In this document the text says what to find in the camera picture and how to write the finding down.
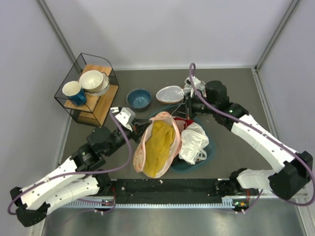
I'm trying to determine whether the floral mesh laundry bag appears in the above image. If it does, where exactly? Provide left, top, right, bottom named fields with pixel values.
left=133, top=112, right=181, bottom=178

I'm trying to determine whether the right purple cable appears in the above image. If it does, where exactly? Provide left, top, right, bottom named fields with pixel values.
left=188, top=62, right=315, bottom=214

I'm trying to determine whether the cream ceramic bowl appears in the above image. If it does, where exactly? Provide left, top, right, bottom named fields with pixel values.
left=79, top=70, right=104, bottom=93

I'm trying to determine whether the black wire wooden shelf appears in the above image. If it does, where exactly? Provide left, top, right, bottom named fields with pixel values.
left=55, top=53, right=119, bottom=126

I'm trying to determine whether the teal plastic basin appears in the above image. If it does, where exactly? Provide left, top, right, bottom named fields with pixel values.
left=170, top=115, right=216, bottom=173

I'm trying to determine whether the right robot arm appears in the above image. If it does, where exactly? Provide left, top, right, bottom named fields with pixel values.
left=177, top=78, right=315, bottom=201

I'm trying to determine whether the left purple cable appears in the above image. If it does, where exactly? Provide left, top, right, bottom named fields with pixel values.
left=7, top=112, right=135, bottom=216

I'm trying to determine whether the dark blue ceramic bowl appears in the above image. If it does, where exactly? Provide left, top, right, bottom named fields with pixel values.
left=126, top=88, right=152, bottom=112

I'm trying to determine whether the yellow bra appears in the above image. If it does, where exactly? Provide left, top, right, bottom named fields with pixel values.
left=143, top=120, right=175, bottom=177

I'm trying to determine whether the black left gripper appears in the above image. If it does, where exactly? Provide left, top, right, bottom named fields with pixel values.
left=104, top=118, right=152, bottom=157

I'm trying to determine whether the white bowl underneath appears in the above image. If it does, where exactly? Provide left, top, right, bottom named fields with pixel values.
left=86, top=73, right=110, bottom=97

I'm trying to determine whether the purple cable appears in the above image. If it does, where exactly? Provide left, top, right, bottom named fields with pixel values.
left=7, top=112, right=135, bottom=216
left=188, top=62, right=315, bottom=214

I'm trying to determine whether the blue mug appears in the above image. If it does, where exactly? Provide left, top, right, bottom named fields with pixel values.
left=62, top=81, right=87, bottom=106

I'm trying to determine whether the white bra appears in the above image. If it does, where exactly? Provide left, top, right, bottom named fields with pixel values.
left=179, top=122, right=209, bottom=165

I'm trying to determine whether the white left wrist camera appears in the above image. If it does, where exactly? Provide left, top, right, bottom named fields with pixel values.
left=110, top=107, right=135, bottom=131

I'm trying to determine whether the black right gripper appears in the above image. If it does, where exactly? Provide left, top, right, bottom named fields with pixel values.
left=172, top=91, right=218, bottom=120

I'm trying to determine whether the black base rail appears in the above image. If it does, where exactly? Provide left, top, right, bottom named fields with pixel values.
left=83, top=178, right=249, bottom=204

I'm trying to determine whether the white insulated lunch bag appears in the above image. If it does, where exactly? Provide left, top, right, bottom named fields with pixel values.
left=156, top=77, right=196, bottom=104

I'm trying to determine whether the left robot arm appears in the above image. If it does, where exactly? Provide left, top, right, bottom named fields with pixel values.
left=7, top=118, right=152, bottom=227

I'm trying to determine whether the red bra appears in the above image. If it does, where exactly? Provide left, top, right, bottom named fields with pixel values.
left=175, top=118, right=194, bottom=127

